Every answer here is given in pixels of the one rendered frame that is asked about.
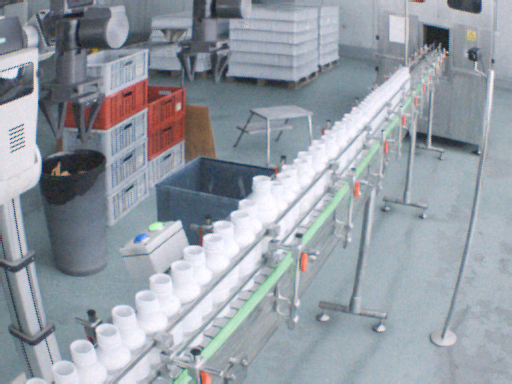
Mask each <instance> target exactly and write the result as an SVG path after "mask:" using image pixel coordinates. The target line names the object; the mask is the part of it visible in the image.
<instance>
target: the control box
mask: <svg viewBox="0 0 512 384"><path fill-rule="evenodd" d="M162 225H163V226H162V227H160V228H158V229H156V230H155V229H152V230H150V226H149V227H148V228H147V229H145V230H144V231H143V232H142V233H140V234H143V233H146V234H147V235H148V236H147V237H146V238H145V239H143V240H140V241H135V240H134V239H133V240H131V241H130V242H129V243H128V242H127V244H125V245H124V246H122V247H121V249H120V252H121V254H122V256H123V260H124V262H125V264H126V267H127V269H128V272H129V274H130V277H131V278H148V277H151V276H152V275H153V276H154V275H155V274H163V273H164V274H167V275H169V276H170V277H171V274H170V273H171V272H170V273H169V270H170V269H171V264H172V263H173V262H175V261H178V260H179V259H180V258H181V257H183V252H184V251H183V249H184V248H185V247H187V246H189V244H188V241H187V238H186V235H185V232H184V229H183V227H182V223H181V221H173V222H167V223H162ZM170 271H171V270H170Z"/></svg>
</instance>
